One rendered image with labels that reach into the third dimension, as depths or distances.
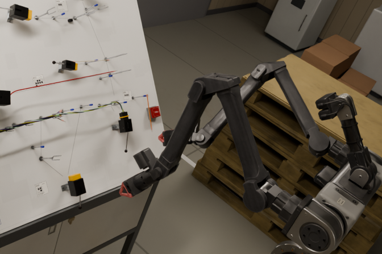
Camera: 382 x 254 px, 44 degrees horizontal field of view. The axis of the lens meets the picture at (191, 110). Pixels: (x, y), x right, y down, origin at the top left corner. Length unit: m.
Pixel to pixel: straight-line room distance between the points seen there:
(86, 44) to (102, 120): 0.34
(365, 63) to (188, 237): 4.32
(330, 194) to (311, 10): 5.49
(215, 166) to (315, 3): 3.77
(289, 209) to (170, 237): 1.89
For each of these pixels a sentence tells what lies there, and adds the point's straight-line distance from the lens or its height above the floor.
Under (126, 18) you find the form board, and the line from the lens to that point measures 2.28.
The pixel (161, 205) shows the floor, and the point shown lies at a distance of 3.42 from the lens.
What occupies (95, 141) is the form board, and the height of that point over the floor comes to 1.04.
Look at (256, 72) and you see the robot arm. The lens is 1.96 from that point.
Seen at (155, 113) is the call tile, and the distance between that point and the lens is 2.26.
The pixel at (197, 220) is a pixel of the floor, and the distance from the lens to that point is 3.44.
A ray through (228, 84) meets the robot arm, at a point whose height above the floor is 1.70.
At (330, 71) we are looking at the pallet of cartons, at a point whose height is 0.64.
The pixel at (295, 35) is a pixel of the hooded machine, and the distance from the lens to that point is 6.97.
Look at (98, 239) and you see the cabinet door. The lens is 2.46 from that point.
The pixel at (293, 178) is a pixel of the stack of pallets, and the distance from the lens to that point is 3.33.
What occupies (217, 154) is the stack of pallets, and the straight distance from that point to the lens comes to 3.54.
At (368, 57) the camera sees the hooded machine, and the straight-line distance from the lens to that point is 6.87.
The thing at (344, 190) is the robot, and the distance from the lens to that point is 1.55.
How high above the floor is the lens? 2.30
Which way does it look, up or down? 30 degrees down
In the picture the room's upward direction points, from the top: 22 degrees clockwise
